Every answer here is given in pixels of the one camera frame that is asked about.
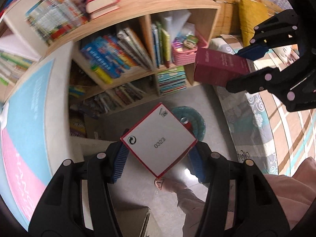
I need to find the maroon small box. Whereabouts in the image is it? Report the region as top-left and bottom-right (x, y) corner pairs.
(193, 48), (255, 87)

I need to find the small white red cube box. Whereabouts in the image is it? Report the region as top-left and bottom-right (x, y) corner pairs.
(120, 103), (198, 178)

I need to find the red drink can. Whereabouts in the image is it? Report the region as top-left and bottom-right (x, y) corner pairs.
(180, 117), (193, 132)

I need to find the teal trash basket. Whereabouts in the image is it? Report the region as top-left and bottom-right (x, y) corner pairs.
(171, 106), (206, 141)

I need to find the yellow pillow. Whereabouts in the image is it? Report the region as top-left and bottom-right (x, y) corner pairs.
(238, 0), (269, 47)

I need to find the pink blue marathon towel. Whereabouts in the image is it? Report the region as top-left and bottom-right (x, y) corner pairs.
(1, 60), (54, 229)

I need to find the pink plastic basket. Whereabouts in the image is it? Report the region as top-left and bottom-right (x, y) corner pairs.
(171, 31), (208, 66)

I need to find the person left foot sandal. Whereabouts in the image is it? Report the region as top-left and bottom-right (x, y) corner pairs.
(154, 178), (188, 193)

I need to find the cardboard box under desk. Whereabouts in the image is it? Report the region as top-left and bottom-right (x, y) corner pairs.
(69, 115), (102, 140)

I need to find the wooden bookshelf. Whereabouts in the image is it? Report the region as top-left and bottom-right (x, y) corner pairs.
(0, 0), (222, 119)

